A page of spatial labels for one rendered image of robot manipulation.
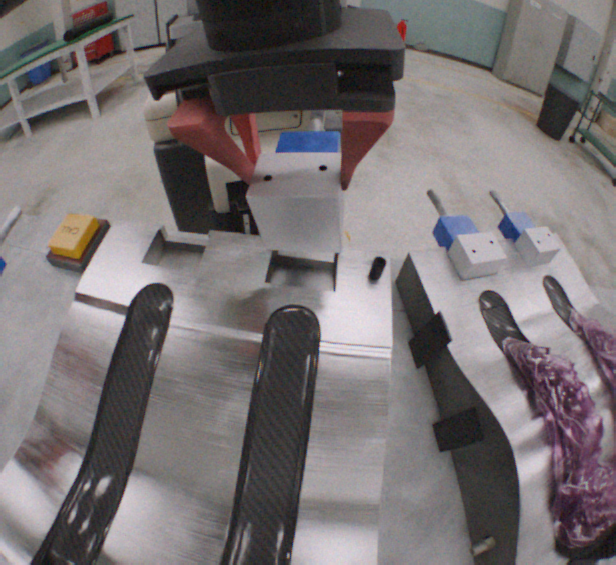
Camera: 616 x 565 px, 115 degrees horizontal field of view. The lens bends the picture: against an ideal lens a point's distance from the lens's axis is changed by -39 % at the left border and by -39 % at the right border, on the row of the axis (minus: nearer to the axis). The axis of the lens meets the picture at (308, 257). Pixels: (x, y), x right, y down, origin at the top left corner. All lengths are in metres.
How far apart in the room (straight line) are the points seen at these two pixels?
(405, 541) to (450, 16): 5.82
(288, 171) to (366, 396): 0.15
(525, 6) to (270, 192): 5.73
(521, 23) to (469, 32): 1.01
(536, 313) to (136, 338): 0.37
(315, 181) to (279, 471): 0.17
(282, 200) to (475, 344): 0.21
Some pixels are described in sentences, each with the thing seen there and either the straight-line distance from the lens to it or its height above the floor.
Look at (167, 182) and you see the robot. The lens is 0.92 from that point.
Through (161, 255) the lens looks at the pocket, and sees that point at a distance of 0.31.
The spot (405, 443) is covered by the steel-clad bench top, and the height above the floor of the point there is 0.80.
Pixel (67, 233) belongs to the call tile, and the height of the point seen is 0.84.
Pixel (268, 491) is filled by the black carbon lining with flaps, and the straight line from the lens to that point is 0.21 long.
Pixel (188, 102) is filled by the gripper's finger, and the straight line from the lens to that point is 0.16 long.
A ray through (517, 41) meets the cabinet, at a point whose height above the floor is 0.86.
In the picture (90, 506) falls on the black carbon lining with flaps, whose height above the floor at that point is 0.89.
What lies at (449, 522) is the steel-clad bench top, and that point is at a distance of 0.33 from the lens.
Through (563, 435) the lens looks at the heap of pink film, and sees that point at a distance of 0.27.
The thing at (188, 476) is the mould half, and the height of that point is 0.88.
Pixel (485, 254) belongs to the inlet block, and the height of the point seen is 0.88.
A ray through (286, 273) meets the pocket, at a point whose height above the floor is 0.86.
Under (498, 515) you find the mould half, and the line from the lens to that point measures 0.29.
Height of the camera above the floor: 1.09
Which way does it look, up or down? 52 degrees down
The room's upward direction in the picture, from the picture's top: 5 degrees clockwise
